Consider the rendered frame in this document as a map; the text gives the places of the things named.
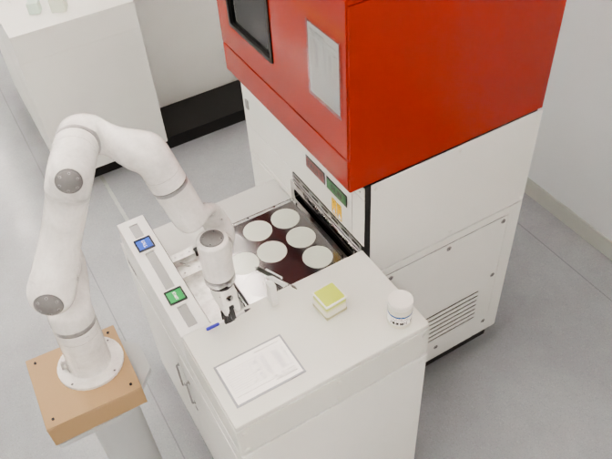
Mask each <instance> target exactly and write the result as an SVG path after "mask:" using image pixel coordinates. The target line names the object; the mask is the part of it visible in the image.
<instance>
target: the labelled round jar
mask: <svg viewBox="0 0 612 459"><path fill-rule="evenodd" d="M412 316H413V295H412V294H411V293H410V292H408V291H405V290H396V291H392V292H391V293H390V294H389V296H388V307H387V321H388V323H389V325H390V326H392V327H393V328H395V329H405V328H407V327H408V326H409V325H410V324H411V322H412Z"/></svg>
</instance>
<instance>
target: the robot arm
mask: <svg viewBox="0 0 612 459"><path fill-rule="evenodd" d="M98 155H105V156H108V157H110V158H112V159H113V160H114V161H116V162H117V163H118V164H119V165H121V166H122V167H124V168H127V169H128V170H131V171H134V172H136V173H138V174H139V175H140V176H141V177H142V178H143V180H144V181H145V183H146V184H147V186H148V188H149V189H150V191H151V192H152V194H153V195H154V197H155V198H156V200H157V201H158V203H159V204H160V206H161V207H162V208H163V209H164V211H165V212H166V214H167V215H168V217H169V218H170V220H171V221H172V223H173V224H174V225H175V227H176V228H177V229H179V230H180V231H182V232H185V233H193V232H195V231H197V230H199V229H200V228H201V227H203V228H204V231H202V232H201V233H200V234H199V235H198V236H197V238H196V246H197V250H198V254H199V261H200V265H201V268H202V273H203V277H204V281H205V284H206V285H207V286H208V287H209V288H210V291H211V294H212V296H213V298H214V300H215V301H216V303H217V304H218V305H219V308H220V309H221V311H220V314H221V318H222V320H224V322H225V324H228V323H230V322H233V321H235V319H236V318H237V317H236V314H235V311H234V309H235V310H236V311H240V302H239V298H238V294H237V292H236V289H235V287H234V284H233V283H234V281H235V279H236V275H235V270H234V265H233V259H232V249H233V244H234V240H235V229H234V227H233V225H232V223H231V221H230V219H229V217H228V215H227V214H226V212H225V211H224V209H223V208H222V207H221V206H219V205H218V204H215V203H211V202H204V203H202V201H201V199H200V198H199V195H198V194H197V192H196V190H195V189H194V188H193V186H192V184H191V183H190V181H189V179H188V177H187V175H186V174H185V172H184V170H183V169H182V167H181V166H180V164H179V162H178V161H177V159H176V157H175V156H174V154H173V152H172V151H171V149H170V148H169V146H168V144H167V143H166V141H165V140H164V139H163V138H162V137H161V136H159V135H158V134H156V133H153V132H151V131H147V130H142V129H134V128H126V127H119V126H116V125H114V124H111V123H109V122H108V121H106V120H105V119H103V118H102V117H99V116H96V115H92V114H86V113H85V114H75V115H72V116H69V117H66V118H65V119H63V120H62V121H61V123H60V124H59V126H58V128H57V130H56V134H55V137H54V141H53V145H52V147H51V151H50V155H49V158H48V161H47V166H46V175H45V184H44V191H45V200H44V207H43V214H42V221H41V228H40V232H39V238H38V243H37V246H36V253H35V256H34V259H33V263H32V267H31V270H30V274H29V278H28V282H27V285H26V297H27V301H28V303H29V305H30V306H31V307H32V308H33V309H34V310H35V311H37V312H38V313H40V314H43V315H46V317H47V319H48V322H49V325H50V327H51V329H52V332H53V334H54V335H55V337H56V341H57V343H58V345H59V347H60V350H61V352H62V353H63V354H62V356H61V358H60V359H59V362H58V364H57V375H58V378H59V379H60V381H61V383H62V384H64V385H65V386H66V387H67V388H70V389H72V390H77V391H88V390H93V389H96V388H98V387H101V386H103V385H105V384H106V383H108V382H110V381H111V380H112V379H113V378H114V377H115V376H116V375H117V374H118V373H119V371H120V369H121V367H122V365H123V362H124V353H123V351H122V348H121V346H120V345H119V343H117V342H116V341H115V340H113V339H110V338H108V337H104V334H103V332H102V330H101V327H100V325H99V322H98V319H97V316H96V314H95V311H94V308H93V306H92V303H91V298H90V289H89V280H88V273H87V264H86V259H85V256H84V253H83V251H82V250H81V245H82V239H83V234H84V229H85V225H86V220H87V211H88V206H89V201H90V197H91V191H92V187H93V182H94V176H95V172H96V166H97V157H98ZM233 308H234V309H233Z"/></svg>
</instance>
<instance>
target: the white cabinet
mask: <svg viewBox="0 0 612 459"><path fill-rule="evenodd" d="M122 249H123V247H122ZM123 251H124V249H123ZM124 253H125V251H124ZM125 256H126V259H127V264H128V266H129V269H130V271H131V274H132V277H133V280H134V282H135V285H136V288H137V290H138V295H139V298H140V300H141V303H142V306H143V308H144V311H145V313H146V316H147V319H148V324H149V326H150V329H151V331H152V334H153V337H154V340H155V343H156V345H157V347H158V352H159V355H160V358H161V361H162V362H163V364H164V366H165V368H166V370H167V371H168V374H169V376H170V378H171V380H172V382H173V383H174V384H175V386H176V388H177V390H178V393H179V395H180V397H181V398H182V400H183V402H184V404H185V405H186V407H187V409H188V411H189V413H190V415H191V417H192V419H193V421H194V423H195V425H196V426H197V427H198V429H199V432H200V434H201V436H202V438H203V440H204V441H205V443H206V445H207V447H208V448H209V451H210V453H211V454H212V456H213V458H214V459H414V452H415V444H416V436H417V429H418V422H419V414H420V406H421V399H422V391H423V378H424V369H425V362H426V354H424V355H422V356H420V357H418V358H417V359H415V360H413V361H411V362H409V363H407V364H405V365H404V366H403V367H401V368H399V369H397V370H396V371H394V372H391V373H389V374H388V375H386V376H384V377H382V378H381V379H380V380H378V381H376V382H374V383H372V384H370V385H368V386H366V387H365V388H363V389H361V390H360V391H358V392H357V393H354V394H352V395H351V396H349V397H347V398H345V399H344V400H342V401H340V402H338V403H336V404H335V405H333V406H331V407H330V408H328V409H326V410H324V411H322V412H321V413H318V414H316V415H315V416H313V417H312V418H310V419H308V420H307V421H305V422H303V423H301V424H299V425H297V426H295V427H293V428H292V429H290V430H289V431H287V432H286V433H283V434H281V435H279V436H278V437H276V438H274V439H272V440H270V441H269V442H267V443H265V444H264V445H262V446H260V447H258V448H256V449H255V450H253V451H251V452H249V453H248V454H245V455H243V456H241V455H240V452H239V451H238V449H237V447H236V445H235V444H234V443H233V441H232V439H231V438H230V435H229V433H228V432H227V430H226V428H225V426H224V424H223V423H222V421H221V420H220V418H219V416H218V414H217V412H216V411H215V409H214V407H213V405H212V403H211V402H210V400H209V397H208V396H207V395H206V393H205V391H204V390H203V388H202V386H201V384H200V382H199V380H198V378H197V376H196V375H195V373H194V372H193V370H192V369H191V367H190V366H189V364H188V362H187V360H186V358H185V357H184V355H183V353H182V351H181V350H180V348H179V346H178V345H177V343H176V341H175V339H174V337H173V336H172V334H171V332H170V330H169V329H168V326H167V324H166V323H165V322H164V320H163V318H162V316H161V315H160V313H159V311H158V309H157V307H156V305H155V303H154V302H153V300H152V299H151V297H150V295H149V294H148V291H147V289H146V288H145V286H144V284H143V282H142V281H141V279H140V278H139V276H138V274H137V272H136V270H135V268H134V267H133V265H132V263H131V261H130V260H129V258H128V255H127V254H126V253H125Z"/></svg>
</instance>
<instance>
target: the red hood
mask: <svg viewBox="0 0 612 459"><path fill-rule="evenodd" d="M217 5H218V11H219V22H220V28H221V34H222V40H223V46H224V52H225V58H226V65H227V69H228V70H229V71H230V72H231V73H232V74H233V75H234V76H235V77H236V78H237V79H238V80H239V81H240V83H241V84H242V85H243V86H245V87H246V88H247V89H248V90H249V91H250V92H251V94H252V95H253V96H255V97H256V98H257V99H258V100H259V101H260V102H261V104H262V105H263V106H265V107H266V108H267V109H268V110H269V111H270V112H271V114H272V115H273V116H274V117H276V118H277V119H278V120H279V121H280V122H281V124H282V125H283V126H284V127H286V128H287V129H288V130H289V131H290V132H291V134H292V135H293V136H294V137H296V138H297V139H298V140H299V141H300V143H301V144H302V145H303V146H304V147H305V148H306V149H307V150H308V151H309V152H310V153H311V154H312V155H313V156H314V157H315V158H316V159H317V160H318V161H319V162H320V163H321V164H322V165H323V166H324V167H325V168H326V169H327V170H328V171H329V172H330V173H331V174H332V175H333V176H334V177H335V178H336V179H337V180H338V181H339V182H340V183H341V184H342V185H343V186H344V187H345V188H346V189H347V190H348V191H349V192H350V193H351V192H354V191H355V190H357V189H361V188H363V187H365V186H367V185H370V184H372V183H373V182H375V181H378V180H380V179H383V178H386V177H388V176H390V175H392V174H393V173H396V172H398V171H400V170H402V169H405V168H408V167H410V166H412V165H414V164H416V163H418V162H421V161H423V160H425V159H427V158H430V157H432V156H434V155H437V154H439V153H441V152H443V151H445V150H447V149H449V148H452V147H455V146H457V145H459V144H461V143H464V142H465V141H467V140H469V139H472V138H475V137H477V136H480V135H482V134H484V133H485V132H487V131H490V130H492V129H494V128H498V127H500V126H502V125H503V124H506V123H508V122H510V121H512V120H515V119H517V118H519V117H522V116H524V115H526V114H528V113H530V112H533V111H535V110H537V109H539V108H541V107H542V106H543V104H544V99H545V95H546V88H547V84H548V79H549V76H550V72H551V67H552V64H553V59H554V55H555V51H556V44H557V39H558V36H559V32H560V27H561V24H562V20H563V15H564V12H565V7H566V0H217Z"/></svg>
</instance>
